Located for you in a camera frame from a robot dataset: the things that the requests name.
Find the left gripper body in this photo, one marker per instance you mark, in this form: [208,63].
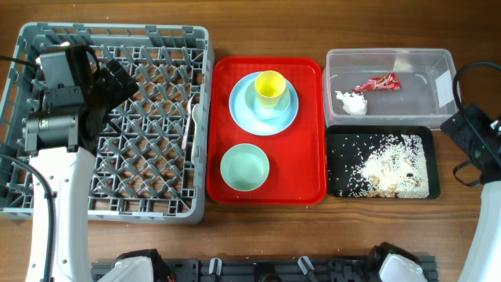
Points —
[107,92]

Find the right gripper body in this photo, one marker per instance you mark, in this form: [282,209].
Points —
[467,138]

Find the red snack wrapper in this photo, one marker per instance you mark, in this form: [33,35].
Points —
[386,82]

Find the rice and peanut leftovers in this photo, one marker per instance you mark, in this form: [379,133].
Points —
[377,165]

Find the white plastic spoon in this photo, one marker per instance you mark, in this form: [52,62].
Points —
[195,117]

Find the white tissue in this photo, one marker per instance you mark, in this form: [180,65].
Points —
[353,103]

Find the light blue plate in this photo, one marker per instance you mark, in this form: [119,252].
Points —
[248,122]

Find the light green small plate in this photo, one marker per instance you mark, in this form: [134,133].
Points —
[266,113]

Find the light green bowl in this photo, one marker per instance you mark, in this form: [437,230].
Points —
[244,167]

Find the yellow plastic cup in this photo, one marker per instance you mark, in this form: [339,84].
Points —
[270,85]

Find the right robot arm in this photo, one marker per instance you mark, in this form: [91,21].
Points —
[387,262]

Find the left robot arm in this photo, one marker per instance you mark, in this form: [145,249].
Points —
[62,180]

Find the grey plastic dishwasher rack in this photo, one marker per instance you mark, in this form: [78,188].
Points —
[140,175]

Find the black plastic tray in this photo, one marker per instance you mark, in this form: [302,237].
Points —
[421,131]

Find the clear plastic bin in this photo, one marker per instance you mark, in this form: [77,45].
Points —
[424,99]

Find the red plastic tray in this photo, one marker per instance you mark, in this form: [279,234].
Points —
[297,155]

